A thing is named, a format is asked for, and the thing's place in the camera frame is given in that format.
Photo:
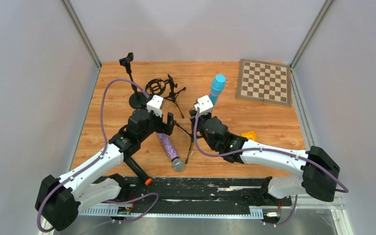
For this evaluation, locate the round base microphone stand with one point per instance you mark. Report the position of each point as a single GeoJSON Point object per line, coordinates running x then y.
{"type": "Point", "coordinates": [137, 100]}

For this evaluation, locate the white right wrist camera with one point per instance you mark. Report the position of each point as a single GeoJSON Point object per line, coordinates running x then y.
{"type": "Point", "coordinates": [203, 105]}

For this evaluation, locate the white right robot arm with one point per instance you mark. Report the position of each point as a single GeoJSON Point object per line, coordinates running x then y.
{"type": "Point", "coordinates": [312, 171]}

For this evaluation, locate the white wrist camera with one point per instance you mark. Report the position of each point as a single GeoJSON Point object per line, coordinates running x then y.
{"type": "Point", "coordinates": [203, 105]}
{"type": "Point", "coordinates": [155, 105]}

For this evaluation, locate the wooden chessboard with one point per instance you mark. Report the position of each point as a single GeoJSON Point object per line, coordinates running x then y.
{"type": "Point", "coordinates": [264, 82]}

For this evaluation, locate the yellow toy brick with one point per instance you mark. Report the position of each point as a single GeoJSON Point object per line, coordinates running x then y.
{"type": "Point", "coordinates": [250, 135]}

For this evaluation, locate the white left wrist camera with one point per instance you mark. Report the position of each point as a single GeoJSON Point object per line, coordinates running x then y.
{"type": "Point", "coordinates": [155, 105]}

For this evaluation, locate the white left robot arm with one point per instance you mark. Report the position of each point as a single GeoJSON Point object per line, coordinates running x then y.
{"type": "Point", "coordinates": [61, 199]}

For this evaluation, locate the purple glitter microphone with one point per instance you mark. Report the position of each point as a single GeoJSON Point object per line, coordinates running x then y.
{"type": "Point", "coordinates": [177, 164]}

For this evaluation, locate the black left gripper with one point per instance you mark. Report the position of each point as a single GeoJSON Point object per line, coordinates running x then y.
{"type": "Point", "coordinates": [163, 124]}

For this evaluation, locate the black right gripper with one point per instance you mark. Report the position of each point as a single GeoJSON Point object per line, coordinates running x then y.
{"type": "Point", "coordinates": [194, 121]}

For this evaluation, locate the blue toy microphone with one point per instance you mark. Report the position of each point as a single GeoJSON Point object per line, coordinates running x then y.
{"type": "Point", "coordinates": [217, 87]}

